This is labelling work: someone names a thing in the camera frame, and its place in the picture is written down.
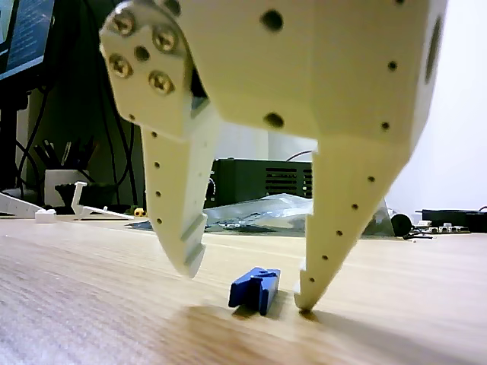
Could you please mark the dark pen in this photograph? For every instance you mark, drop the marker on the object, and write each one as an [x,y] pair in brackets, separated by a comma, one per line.
[45,156]

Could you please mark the white pen cup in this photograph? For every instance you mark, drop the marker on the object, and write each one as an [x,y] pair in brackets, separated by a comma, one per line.
[62,186]

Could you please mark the white printed flat part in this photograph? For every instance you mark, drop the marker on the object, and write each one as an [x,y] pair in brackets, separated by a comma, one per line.
[19,205]

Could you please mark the black round object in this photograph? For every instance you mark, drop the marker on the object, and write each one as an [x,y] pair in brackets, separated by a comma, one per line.
[402,225]

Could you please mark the black monitor stand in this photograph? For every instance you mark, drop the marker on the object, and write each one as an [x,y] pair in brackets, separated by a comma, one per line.
[11,133]

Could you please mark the computer monitor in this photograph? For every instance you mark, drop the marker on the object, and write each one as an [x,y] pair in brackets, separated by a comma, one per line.
[26,34]

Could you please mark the black vented power supply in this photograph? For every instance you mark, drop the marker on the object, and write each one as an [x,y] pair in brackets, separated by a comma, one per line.
[258,182]

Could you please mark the small yellow object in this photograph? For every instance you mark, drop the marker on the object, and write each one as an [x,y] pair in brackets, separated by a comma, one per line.
[140,211]

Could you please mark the blue clothes peg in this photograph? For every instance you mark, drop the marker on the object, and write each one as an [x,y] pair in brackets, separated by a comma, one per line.
[255,289]

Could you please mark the black electronics board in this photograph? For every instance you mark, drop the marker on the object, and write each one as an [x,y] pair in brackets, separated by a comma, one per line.
[452,220]

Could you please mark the white printed lever part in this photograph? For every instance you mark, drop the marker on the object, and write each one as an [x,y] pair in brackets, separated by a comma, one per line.
[89,210]

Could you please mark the small white block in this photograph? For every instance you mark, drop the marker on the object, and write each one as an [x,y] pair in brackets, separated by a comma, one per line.
[45,215]

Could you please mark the clear plastic bag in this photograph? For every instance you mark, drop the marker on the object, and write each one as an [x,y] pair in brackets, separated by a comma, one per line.
[258,213]

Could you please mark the grey pen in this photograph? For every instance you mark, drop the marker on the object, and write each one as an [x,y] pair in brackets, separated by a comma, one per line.
[67,154]

